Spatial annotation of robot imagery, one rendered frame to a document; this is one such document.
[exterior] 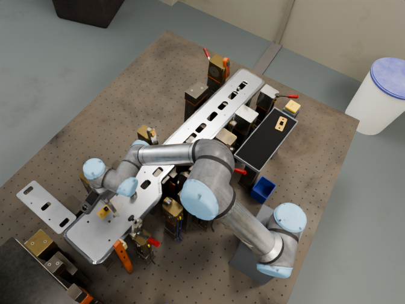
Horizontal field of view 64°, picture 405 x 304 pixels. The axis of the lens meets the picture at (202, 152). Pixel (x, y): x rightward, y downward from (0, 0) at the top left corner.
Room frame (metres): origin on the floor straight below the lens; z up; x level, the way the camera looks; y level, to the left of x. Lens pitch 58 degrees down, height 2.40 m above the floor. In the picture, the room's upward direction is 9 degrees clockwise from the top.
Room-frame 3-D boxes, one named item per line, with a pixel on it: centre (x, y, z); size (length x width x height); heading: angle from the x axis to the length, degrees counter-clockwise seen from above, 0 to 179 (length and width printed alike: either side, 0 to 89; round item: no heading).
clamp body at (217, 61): (1.48, 0.00, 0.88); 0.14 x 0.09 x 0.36; 61
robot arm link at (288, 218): (0.45, -0.35, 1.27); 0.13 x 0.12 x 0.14; 166
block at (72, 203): (0.50, 0.56, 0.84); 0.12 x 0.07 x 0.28; 61
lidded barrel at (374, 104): (2.17, -1.52, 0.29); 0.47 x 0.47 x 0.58
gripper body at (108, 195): (0.51, 0.37, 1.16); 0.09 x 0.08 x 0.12; 151
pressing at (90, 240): (0.89, 0.11, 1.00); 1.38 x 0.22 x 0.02; 151
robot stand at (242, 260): (0.46, -0.35, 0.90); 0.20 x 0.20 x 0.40; 67
